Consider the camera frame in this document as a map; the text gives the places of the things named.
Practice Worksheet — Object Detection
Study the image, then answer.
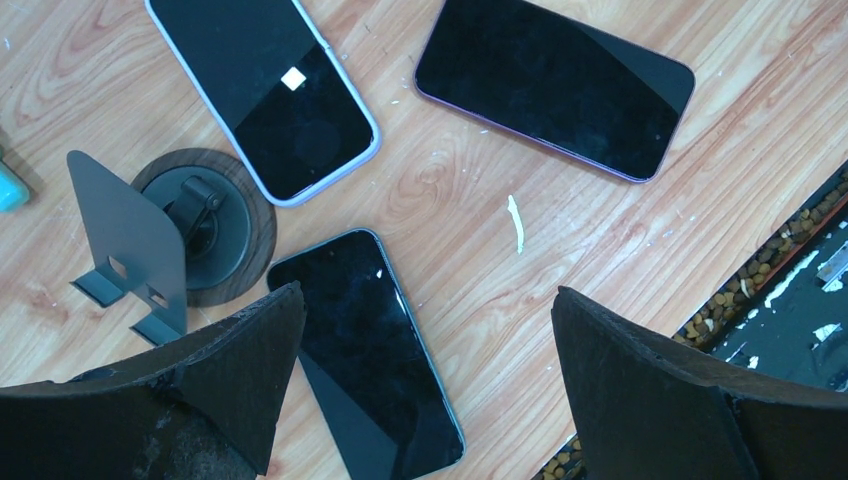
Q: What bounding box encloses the teal toy microphone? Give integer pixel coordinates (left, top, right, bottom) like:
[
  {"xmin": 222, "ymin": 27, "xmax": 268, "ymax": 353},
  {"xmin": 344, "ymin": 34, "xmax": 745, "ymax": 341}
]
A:
[{"xmin": 0, "ymin": 161, "xmax": 30, "ymax": 213}]

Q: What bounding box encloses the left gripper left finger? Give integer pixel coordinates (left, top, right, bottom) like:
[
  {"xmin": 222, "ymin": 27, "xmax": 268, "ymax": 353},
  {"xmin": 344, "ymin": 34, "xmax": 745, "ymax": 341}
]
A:
[{"xmin": 1, "ymin": 282, "xmax": 306, "ymax": 479}]

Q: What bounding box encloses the phone with lavender case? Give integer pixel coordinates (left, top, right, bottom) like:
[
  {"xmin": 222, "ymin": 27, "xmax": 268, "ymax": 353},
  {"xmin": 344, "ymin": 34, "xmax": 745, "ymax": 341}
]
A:
[{"xmin": 145, "ymin": 0, "xmax": 382, "ymax": 208}]

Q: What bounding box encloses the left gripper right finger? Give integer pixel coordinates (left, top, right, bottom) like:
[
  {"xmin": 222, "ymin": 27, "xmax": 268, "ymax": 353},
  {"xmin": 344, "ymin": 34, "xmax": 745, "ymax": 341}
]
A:
[{"xmin": 551, "ymin": 287, "xmax": 847, "ymax": 479}]

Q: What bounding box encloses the round black phone stand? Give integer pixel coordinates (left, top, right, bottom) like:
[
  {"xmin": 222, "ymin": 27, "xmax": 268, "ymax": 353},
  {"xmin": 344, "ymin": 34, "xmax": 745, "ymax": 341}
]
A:
[{"xmin": 66, "ymin": 148, "xmax": 277, "ymax": 345}]

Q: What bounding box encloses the phone with pink-edged black case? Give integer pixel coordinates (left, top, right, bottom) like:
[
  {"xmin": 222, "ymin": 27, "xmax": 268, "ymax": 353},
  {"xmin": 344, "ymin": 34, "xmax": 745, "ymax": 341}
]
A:
[{"xmin": 414, "ymin": 0, "xmax": 696, "ymax": 183}]

